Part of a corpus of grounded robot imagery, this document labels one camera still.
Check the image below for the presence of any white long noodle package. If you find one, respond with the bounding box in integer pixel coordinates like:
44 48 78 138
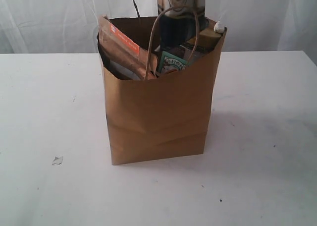
157 0 209 51

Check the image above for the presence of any brown pouch with orange label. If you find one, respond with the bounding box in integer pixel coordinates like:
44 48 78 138
97 16 158 80

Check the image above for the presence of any white candy top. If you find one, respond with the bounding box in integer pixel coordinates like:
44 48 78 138
213 21 225 34

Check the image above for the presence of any brown paper bag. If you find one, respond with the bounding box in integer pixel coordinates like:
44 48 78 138
97 0 228 167

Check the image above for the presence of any nut jar with gold lid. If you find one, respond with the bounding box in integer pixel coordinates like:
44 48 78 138
156 28 222 75

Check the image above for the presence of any white curtain backdrop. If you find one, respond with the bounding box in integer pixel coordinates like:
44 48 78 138
0 0 317 61

